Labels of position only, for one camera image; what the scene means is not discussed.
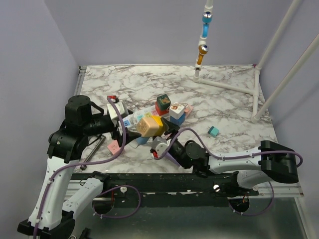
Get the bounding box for red cube socket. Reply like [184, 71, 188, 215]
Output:
[155, 103, 169, 116]

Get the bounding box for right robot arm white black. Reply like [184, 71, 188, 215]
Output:
[152, 119, 303, 195]

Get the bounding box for white power strip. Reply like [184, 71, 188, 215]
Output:
[123, 105, 159, 129]

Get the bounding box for white PVC pipe frame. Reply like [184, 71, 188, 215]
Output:
[193, 0, 319, 123]

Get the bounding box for pink cube socket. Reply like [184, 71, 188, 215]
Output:
[107, 140, 121, 155]

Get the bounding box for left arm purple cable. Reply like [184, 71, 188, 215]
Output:
[32, 98, 142, 239]

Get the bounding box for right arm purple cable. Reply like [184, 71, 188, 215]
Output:
[153, 128, 304, 217]

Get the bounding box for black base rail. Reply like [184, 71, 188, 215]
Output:
[71, 171, 258, 213]

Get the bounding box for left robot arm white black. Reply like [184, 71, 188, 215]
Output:
[17, 95, 140, 239]

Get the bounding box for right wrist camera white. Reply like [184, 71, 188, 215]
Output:
[151, 136, 171, 160]

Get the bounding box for blue cube socket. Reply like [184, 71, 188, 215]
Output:
[169, 113, 186, 126]

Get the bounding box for beige cube socket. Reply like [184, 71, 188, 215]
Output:
[136, 117, 158, 137]

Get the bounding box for dark green cube socket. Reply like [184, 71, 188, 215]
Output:
[157, 94, 171, 111]

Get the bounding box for white tiger cube socket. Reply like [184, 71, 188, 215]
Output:
[169, 102, 187, 120]

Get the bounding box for light blue plug adapter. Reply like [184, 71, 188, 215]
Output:
[136, 137, 149, 145]

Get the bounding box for purple USB power strip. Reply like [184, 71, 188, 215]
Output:
[166, 153, 180, 167]

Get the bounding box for yellow cube socket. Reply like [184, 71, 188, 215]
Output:
[152, 116, 165, 136]

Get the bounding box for grey metal crank handle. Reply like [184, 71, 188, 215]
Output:
[83, 134, 106, 163]

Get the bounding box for blue orange pipe stand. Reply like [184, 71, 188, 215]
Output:
[194, 0, 214, 78]

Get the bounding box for pink power strip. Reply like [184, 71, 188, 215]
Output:
[184, 104, 193, 118]

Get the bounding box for teal plug adapter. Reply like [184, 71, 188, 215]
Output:
[208, 126, 219, 137]

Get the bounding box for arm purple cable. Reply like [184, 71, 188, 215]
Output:
[153, 128, 304, 217]
[32, 98, 142, 239]

